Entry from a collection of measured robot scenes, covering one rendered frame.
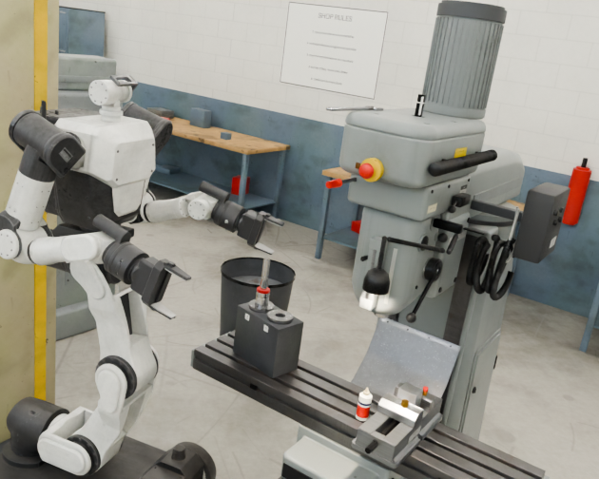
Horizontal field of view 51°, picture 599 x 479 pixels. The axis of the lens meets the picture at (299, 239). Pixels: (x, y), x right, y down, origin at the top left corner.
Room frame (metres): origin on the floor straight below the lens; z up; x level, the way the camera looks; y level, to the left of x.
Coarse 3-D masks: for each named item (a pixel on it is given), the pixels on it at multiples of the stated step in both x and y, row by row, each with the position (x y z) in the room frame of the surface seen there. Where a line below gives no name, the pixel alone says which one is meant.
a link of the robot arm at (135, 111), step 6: (132, 108) 1.96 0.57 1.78; (138, 108) 1.97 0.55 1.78; (144, 108) 1.99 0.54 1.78; (126, 114) 1.95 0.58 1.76; (132, 114) 1.95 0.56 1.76; (138, 114) 1.95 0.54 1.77; (144, 114) 1.96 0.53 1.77; (150, 114) 1.96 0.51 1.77; (144, 120) 1.94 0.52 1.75; (150, 120) 1.94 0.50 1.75; (156, 120) 1.95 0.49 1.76
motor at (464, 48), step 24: (456, 24) 1.92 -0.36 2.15; (480, 24) 1.91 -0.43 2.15; (432, 48) 1.99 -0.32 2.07; (456, 48) 1.92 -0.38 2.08; (480, 48) 1.91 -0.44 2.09; (432, 72) 1.97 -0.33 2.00; (456, 72) 1.91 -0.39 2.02; (480, 72) 1.92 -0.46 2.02; (432, 96) 1.94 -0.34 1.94; (456, 96) 1.91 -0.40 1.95; (480, 96) 1.92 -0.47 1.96
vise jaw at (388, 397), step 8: (384, 400) 1.68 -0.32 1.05; (392, 400) 1.68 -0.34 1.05; (400, 400) 1.69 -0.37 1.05; (384, 408) 1.67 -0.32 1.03; (392, 408) 1.66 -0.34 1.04; (400, 408) 1.65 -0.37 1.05; (408, 408) 1.65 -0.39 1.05; (416, 408) 1.66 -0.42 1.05; (392, 416) 1.65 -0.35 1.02; (400, 416) 1.64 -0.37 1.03; (408, 416) 1.63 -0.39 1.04; (416, 416) 1.62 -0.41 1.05; (408, 424) 1.62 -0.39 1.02; (416, 424) 1.63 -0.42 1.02
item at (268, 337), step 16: (240, 304) 2.06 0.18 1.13; (272, 304) 2.07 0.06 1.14; (240, 320) 2.04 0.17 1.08; (256, 320) 1.98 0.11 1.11; (272, 320) 1.95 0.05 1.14; (288, 320) 1.95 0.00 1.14; (240, 336) 2.03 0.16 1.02; (256, 336) 1.97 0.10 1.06; (272, 336) 1.92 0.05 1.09; (288, 336) 1.94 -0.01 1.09; (240, 352) 2.02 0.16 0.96; (256, 352) 1.97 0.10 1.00; (272, 352) 1.91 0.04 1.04; (288, 352) 1.95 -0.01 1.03; (272, 368) 1.90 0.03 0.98; (288, 368) 1.95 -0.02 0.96
